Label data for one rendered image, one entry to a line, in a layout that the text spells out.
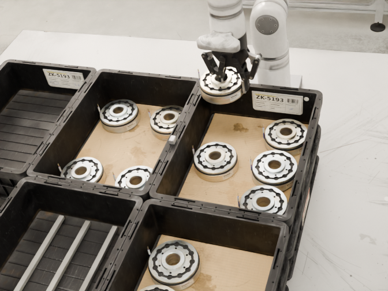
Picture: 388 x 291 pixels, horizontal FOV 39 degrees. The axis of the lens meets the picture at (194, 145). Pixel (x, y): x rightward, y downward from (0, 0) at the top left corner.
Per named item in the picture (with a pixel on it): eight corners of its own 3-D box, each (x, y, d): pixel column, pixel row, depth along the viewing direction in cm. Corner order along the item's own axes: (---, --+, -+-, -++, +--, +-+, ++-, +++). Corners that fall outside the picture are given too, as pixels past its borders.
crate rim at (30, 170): (101, 74, 151) (99, 67, 149) (205, 85, 142) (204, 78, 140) (26, 182, 125) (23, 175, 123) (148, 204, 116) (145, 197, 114)
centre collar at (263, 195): (254, 193, 120) (253, 191, 120) (276, 196, 119) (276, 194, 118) (249, 211, 117) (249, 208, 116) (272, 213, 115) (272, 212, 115)
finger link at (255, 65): (254, 59, 118) (245, 77, 122) (262, 62, 117) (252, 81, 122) (258, 51, 119) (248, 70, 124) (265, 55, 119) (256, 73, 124)
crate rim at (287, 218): (205, 85, 142) (204, 78, 140) (323, 97, 132) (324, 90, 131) (148, 204, 116) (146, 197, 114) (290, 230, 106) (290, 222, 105)
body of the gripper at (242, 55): (252, 20, 117) (255, 56, 124) (215, 17, 120) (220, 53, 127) (241, 40, 112) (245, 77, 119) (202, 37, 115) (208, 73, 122)
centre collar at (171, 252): (167, 247, 113) (167, 245, 112) (189, 254, 111) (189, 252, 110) (157, 267, 110) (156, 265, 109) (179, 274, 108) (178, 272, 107)
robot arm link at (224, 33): (196, 49, 114) (191, 23, 109) (213, 20, 121) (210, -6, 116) (237, 54, 110) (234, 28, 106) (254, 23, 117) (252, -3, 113)
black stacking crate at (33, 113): (20, 91, 167) (7, 60, 159) (108, 101, 158) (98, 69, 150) (-60, 189, 141) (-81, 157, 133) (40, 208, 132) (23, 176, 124)
